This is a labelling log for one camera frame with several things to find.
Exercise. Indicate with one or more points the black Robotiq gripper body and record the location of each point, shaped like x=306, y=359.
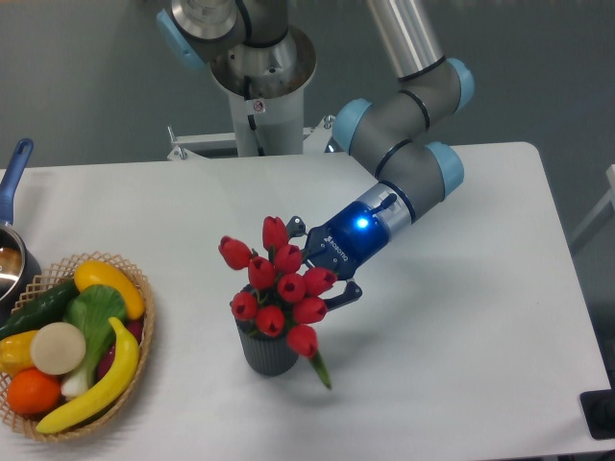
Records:
x=347, y=240

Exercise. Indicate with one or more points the red tulip bouquet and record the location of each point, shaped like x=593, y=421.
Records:
x=276, y=279

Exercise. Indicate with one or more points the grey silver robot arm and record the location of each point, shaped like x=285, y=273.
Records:
x=263, y=63

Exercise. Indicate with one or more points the dark grey ribbed vase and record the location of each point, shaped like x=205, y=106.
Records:
x=263, y=340

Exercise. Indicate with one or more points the dark red vegetable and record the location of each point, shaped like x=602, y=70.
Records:
x=135, y=327

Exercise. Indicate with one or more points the yellow squash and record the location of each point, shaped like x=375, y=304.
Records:
x=96, y=272

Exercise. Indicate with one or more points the green bok choy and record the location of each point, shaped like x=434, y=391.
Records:
x=90, y=313

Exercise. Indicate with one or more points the yellow banana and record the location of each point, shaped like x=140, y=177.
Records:
x=102, y=394

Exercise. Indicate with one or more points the woven wicker basket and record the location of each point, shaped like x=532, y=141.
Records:
x=57, y=273

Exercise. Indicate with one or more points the green cucumber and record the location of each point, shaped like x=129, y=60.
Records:
x=47, y=308

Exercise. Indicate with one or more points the beige round disc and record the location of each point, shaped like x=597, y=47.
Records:
x=58, y=348

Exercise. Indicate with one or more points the black device at edge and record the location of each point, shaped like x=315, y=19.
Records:
x=598, y=410

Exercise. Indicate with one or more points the yellow bell pepper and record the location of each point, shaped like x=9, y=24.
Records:
x=15, y=353

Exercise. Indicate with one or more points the orange fruit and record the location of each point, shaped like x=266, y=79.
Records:
x=33, y=392

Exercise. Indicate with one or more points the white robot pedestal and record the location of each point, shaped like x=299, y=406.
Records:
x=261, y=128

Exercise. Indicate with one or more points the white frame at right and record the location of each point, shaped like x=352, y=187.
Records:
x=598, y=216

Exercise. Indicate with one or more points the blue handled saucepan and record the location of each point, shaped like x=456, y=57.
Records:
x=18, y=265

